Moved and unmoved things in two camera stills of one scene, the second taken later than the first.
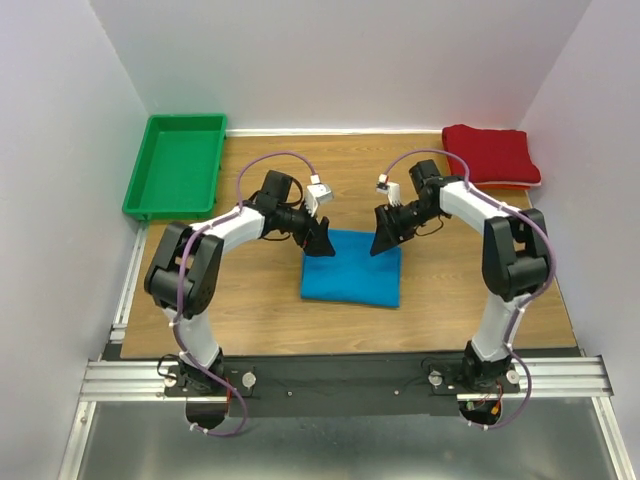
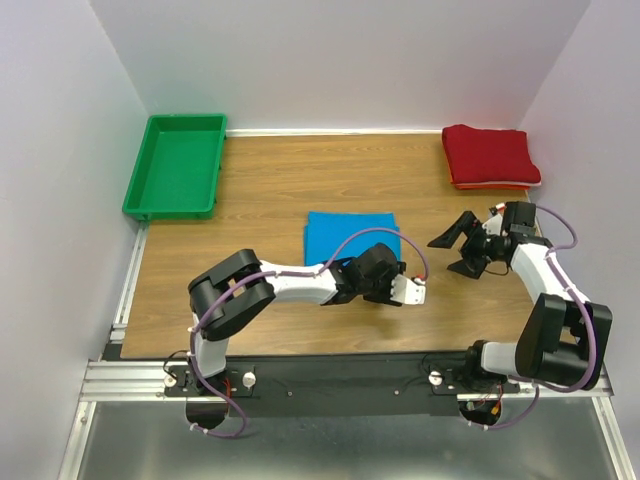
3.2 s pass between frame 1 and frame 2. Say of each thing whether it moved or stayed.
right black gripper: moved
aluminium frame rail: stayed
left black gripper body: moved
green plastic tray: stayed
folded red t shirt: stayed
